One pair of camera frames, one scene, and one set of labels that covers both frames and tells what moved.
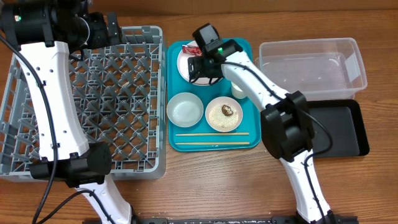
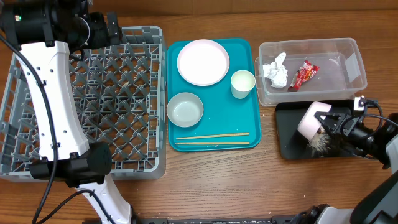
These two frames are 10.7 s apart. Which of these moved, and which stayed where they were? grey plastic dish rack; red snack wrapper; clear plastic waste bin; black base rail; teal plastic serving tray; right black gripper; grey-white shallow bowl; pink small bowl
Moved: right black gripper; pink small bowl; red snack wrapper
Stayed: grey-white shallow bowl; grey plastic dish rack; clear plastic waste bin; black base rail; teal plastic serving tray
